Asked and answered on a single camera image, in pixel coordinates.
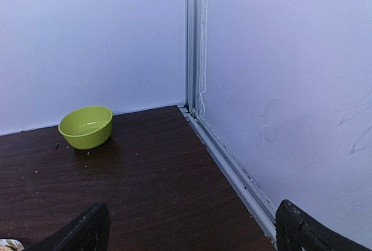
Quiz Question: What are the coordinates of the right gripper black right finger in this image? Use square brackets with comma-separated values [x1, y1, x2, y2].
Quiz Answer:
[275, 199, 368, 251]

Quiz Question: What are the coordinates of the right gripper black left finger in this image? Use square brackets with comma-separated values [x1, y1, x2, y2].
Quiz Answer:
[25, 202, 111, 251]

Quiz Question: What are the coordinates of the floral rectangular tray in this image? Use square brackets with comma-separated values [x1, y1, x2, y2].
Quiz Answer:
[0, 239, 24, 251]

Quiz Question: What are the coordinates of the lime green bowl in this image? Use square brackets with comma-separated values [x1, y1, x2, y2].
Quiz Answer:
[58, 106, 113, 150]

